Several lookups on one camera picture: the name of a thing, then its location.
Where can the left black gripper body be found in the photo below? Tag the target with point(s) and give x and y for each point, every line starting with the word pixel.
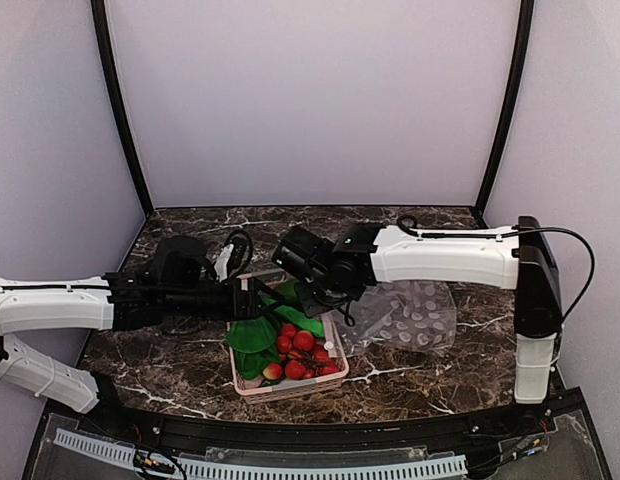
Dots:
pixel 242 301

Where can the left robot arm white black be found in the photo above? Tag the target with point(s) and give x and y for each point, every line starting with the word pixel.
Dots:
pixel 179 280

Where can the black front frame rail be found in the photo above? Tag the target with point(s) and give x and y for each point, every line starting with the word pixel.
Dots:
pixel 174 418

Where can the green toy cucumber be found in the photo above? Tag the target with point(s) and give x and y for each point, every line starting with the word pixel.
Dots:
pixel 300 320

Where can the red toy strawberry bunch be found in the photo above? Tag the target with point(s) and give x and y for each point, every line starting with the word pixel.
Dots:
pixel 301 356

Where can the clear zip top bag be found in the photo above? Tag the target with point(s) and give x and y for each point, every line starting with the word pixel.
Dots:
pixel 415 316

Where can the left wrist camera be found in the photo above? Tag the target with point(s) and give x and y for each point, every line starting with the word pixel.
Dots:
pixel 235 256

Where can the toy bok choy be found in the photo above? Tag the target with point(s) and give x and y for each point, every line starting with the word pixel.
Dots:
pixel 251 336

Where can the green toy bell pepper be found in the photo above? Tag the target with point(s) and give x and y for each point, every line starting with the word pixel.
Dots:
pixel 287 290

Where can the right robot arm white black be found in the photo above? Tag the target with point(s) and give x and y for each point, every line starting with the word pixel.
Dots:
pixel 332 274

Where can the white slotted cable duct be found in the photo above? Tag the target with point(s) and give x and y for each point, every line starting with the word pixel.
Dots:
pixel 222 463

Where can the black frame post right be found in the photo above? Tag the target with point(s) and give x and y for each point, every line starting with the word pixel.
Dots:
pixel 510 97

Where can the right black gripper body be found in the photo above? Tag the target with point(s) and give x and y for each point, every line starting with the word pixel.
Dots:
pixel 316 297

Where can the black frame post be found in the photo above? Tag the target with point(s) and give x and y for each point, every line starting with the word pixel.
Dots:
pixel 510 97
pixel 108 63

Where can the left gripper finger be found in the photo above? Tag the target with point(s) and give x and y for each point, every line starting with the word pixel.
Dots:
pixel 267 307
pixel 266 294

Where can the pink plastic basket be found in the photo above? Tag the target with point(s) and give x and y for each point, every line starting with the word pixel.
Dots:
pixel 258 390

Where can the black frame post left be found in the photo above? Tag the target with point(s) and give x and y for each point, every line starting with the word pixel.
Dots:
pixel 108 63

